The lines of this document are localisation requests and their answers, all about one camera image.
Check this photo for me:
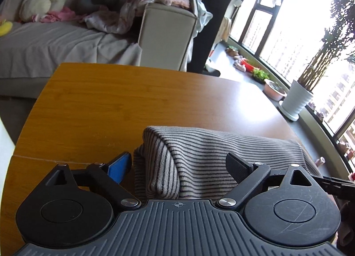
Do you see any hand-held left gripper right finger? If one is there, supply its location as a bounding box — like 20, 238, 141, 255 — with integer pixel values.
217, 152, 316, 213

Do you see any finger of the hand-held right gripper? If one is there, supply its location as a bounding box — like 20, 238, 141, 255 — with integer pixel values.
313, 176, 355, 201

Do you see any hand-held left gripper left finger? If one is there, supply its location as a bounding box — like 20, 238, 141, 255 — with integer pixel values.
50, 151, 141, 212

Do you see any striped grey knit garment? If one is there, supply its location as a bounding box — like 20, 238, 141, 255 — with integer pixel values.
133, 126, 323, 201

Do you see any pink round plant pot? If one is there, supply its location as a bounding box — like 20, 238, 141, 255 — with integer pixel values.
263, 79, 287, 101

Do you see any white ribbed plant pot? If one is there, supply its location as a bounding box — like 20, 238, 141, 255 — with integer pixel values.
278, 79, 314, 121

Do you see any green leafy plant tray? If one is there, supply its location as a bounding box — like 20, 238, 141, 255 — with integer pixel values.
252, 68, 270, 82

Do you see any grey sofa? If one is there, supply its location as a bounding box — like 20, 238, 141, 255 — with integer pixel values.
0, 0, 198, 98

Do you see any tall green plant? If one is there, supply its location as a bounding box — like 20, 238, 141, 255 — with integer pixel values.
298, 0, 355, 93

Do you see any pink cloth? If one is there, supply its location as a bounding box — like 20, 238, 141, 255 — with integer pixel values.
32, 6, 84, 23

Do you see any yellow plush toy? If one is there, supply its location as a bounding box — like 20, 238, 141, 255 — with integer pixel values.
0, 20, 14, 37

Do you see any black window frame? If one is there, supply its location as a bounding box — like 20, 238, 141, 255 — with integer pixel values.
229, 0, 355, 168

